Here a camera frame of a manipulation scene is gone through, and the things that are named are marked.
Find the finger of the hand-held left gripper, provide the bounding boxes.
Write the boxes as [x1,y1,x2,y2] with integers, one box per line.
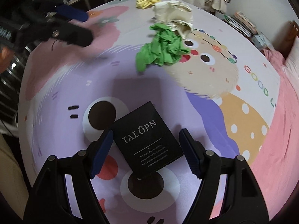
[47,20,94,47]
[50,3,89,23]

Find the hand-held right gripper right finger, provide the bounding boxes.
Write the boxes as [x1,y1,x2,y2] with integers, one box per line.
[179,128,272,224]

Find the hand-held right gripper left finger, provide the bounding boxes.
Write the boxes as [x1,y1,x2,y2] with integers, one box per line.
[23,129,114,224]

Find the black printed box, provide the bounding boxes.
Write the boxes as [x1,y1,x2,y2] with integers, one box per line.
[110,101,184,180]

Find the person's left hand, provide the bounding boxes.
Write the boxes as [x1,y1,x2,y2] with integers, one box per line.
[0,45,15,74]

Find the printed cartoon bed sheet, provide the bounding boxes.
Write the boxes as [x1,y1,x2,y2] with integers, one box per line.
[17,0,282,224]

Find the yellow crumpled cloth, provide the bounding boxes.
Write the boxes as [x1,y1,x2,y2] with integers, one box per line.
[136,0,161,10]

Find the green crumpled cloth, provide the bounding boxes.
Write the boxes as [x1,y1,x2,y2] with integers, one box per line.
[136,23,191,73]

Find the pink blanket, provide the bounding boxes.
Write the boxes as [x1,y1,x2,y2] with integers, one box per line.
[209,48,299,224]

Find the beige cloth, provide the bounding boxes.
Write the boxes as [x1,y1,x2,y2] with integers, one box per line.
[0,133,30,216]

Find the crumpled cream bag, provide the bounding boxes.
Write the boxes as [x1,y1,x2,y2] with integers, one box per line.
[152,1,194,41]

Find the pale pink pillow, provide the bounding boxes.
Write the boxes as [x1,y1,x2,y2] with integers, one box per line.
[283,35,299,81]

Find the stack of books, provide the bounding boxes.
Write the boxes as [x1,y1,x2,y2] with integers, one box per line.
[224,11,258,38]

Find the wooden headboard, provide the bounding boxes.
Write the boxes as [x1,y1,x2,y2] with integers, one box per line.
[283,20,299,60]

